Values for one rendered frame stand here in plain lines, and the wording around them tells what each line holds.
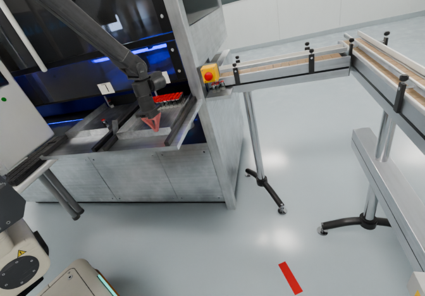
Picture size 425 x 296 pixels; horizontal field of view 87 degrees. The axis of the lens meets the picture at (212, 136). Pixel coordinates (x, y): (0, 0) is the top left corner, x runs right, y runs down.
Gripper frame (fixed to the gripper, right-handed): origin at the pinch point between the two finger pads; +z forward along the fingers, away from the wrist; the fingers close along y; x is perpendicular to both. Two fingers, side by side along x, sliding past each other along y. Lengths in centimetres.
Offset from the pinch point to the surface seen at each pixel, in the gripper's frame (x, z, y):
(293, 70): -56, -5, 43
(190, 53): -11.1, -23.2, 29.8
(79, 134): 46.1, 1.0, 6.0
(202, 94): -11.7, -2.8, 32.2
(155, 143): -1.0, 3.8, -4.9
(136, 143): 8.6, 3.7, -3.3
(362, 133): -87, 31, 41
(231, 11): 35, -53, 489
